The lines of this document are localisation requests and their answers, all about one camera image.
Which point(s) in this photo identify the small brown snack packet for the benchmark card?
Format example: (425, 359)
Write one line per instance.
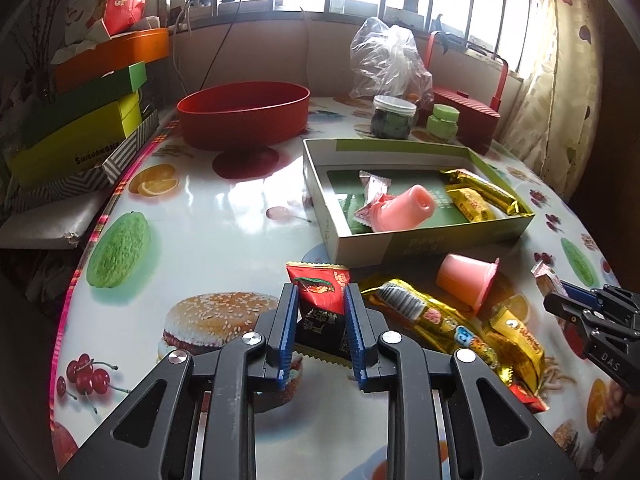
(547, 277)

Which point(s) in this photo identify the dark green gift box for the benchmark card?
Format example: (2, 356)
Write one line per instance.
(85, 100)

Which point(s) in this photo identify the long gold snack packet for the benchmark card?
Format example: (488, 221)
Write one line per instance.
(430, 317)

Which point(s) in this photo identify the pink jelly cup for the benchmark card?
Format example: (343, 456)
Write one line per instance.
(407, 207)
(462, 277)

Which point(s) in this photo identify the white lidded jar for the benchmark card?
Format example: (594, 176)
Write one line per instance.
(394, 120)

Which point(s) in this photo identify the red black snack packet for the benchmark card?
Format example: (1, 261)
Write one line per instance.
(530, 400)
(320, 290)

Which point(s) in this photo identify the green cardboard box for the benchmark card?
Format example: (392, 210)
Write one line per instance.
(400, 250)

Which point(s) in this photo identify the cartoon printed bag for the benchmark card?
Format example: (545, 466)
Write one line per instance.
(80, 10)

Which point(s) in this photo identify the red bowl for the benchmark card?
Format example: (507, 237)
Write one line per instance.
(240, 120)

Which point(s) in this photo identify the medium gold snack packet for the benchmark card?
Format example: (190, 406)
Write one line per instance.
(480, 185)

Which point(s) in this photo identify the patterned curtain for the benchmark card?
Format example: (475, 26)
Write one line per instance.
(565, 100)

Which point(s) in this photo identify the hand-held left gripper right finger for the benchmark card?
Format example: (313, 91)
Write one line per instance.
(356, 335)

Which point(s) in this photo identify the orange gift box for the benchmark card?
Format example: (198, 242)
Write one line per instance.
(115, 55)

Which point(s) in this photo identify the yellow gift box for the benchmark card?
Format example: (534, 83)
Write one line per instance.
(70, 152)

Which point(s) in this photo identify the fruit print tablecloth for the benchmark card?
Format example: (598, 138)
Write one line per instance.
(225, 220)

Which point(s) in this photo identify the clear plastic bag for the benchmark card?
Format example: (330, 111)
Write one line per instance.
(385, 50)

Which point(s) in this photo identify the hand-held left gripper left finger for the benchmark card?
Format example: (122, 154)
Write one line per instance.
(287, 330)

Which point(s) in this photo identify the small yellow snack packet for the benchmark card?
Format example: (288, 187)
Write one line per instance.
(517, 342)
(472, 205)

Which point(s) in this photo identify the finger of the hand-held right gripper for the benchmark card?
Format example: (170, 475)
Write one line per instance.
(567, 307)
(580, 294)

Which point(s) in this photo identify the grey flat box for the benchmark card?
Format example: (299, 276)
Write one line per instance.
(45, 222)

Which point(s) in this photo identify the small green jar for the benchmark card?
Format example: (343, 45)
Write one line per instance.
(442, 122)

